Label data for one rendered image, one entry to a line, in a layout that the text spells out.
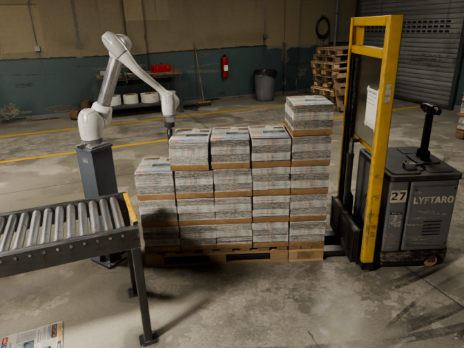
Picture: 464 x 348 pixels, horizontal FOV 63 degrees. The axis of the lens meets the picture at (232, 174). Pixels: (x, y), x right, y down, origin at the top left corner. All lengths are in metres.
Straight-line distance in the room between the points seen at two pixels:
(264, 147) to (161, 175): 0.79
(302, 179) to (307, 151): 0.22
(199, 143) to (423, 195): 1.67
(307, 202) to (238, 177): 0.57
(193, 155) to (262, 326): 1.25
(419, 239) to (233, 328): 1.56
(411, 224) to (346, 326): 0.95
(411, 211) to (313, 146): 0.87
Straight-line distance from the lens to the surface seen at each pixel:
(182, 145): 2.73
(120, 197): 2.61
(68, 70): 9.27
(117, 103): 8.82
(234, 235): 3.04
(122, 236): 2.16
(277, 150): 2.78
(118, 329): 2.76
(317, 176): 2.91
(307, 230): 3.09
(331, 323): 2.72
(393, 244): 3.19
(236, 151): 2.76
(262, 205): 2.93
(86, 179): 3.13
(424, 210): 3.14
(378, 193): 2.88
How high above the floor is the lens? 1.82
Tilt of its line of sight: 21 degrees down
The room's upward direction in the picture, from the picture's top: 2 degrees counter-clockwise
